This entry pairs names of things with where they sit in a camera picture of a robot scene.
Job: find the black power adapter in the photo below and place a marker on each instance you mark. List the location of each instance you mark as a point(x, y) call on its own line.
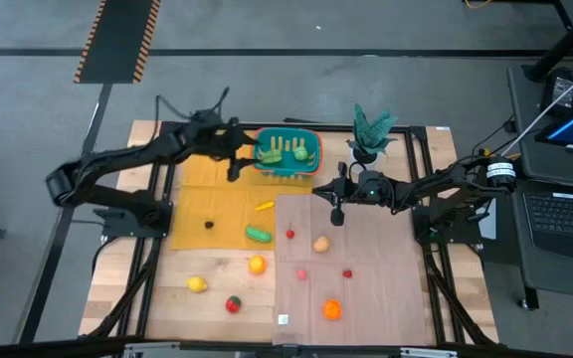
point(560, 97)

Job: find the black stand leg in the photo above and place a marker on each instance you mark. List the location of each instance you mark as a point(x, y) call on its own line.
point(565, 45)

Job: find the pale pink cloth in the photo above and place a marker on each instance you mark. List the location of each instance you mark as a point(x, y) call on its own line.
point(391, 298)

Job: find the small dark toy berry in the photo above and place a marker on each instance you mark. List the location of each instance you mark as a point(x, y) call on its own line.
point(209, 225)

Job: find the black aluminium table frame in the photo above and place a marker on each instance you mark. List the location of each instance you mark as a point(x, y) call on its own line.
point(416, 149)

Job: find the tan toy potato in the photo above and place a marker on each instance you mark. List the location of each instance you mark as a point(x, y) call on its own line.
point(321, 244)

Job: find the yellow toy lemon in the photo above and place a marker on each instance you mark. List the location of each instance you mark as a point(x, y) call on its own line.
point(197, 284)

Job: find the silver aluminium extrusion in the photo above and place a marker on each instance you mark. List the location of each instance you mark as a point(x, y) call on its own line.
point(152, 349)

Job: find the round green toy cabbage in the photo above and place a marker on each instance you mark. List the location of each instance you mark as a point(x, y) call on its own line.
point(301, 153)

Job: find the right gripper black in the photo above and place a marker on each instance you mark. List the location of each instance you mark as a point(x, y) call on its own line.
point(353, 188)

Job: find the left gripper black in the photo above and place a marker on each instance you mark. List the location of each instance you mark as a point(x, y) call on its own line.
point(217, 141)

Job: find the light green toy lettuce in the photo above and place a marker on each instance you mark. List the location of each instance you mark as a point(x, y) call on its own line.
point(270, 156)

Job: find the mustard yellow cloth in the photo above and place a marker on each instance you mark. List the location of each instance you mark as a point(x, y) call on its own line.
point(192, 236)

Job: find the green toy cucumber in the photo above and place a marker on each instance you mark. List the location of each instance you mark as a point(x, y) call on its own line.
point(258, 234)

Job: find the red strawberry toy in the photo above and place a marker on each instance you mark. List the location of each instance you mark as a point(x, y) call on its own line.
point(233, 304)

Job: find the yellow power connector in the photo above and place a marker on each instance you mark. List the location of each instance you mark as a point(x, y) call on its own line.
point(486, 151)

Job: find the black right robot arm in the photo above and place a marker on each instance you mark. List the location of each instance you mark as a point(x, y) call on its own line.
point(440, 181)

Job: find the white cloth tag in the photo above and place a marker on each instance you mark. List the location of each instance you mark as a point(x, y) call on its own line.
point(282, 319)

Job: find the black computer cart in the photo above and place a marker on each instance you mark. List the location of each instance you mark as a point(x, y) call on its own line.
point(555, 278)

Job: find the green plant in white pot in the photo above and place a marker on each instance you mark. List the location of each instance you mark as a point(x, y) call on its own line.
point(371, 131)

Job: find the red toy cherry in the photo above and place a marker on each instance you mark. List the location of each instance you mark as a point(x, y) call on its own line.
point(290, 233)

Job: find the small red toy berry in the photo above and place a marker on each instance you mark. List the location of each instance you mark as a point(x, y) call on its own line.
point(347, 273)

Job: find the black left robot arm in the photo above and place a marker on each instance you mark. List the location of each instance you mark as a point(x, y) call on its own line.
point(117, 159)

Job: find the pink toy produce piece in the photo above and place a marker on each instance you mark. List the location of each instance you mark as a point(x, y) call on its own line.
point(302, 274)

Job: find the ridged deep orange toy fruit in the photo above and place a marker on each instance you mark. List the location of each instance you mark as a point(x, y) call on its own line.
point(332, 309)

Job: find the white slanted rod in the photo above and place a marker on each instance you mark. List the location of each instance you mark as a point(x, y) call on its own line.
point(525, 130)

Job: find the smooth orange toy fruit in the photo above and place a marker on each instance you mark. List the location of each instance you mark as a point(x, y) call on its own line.
point(257, 264)

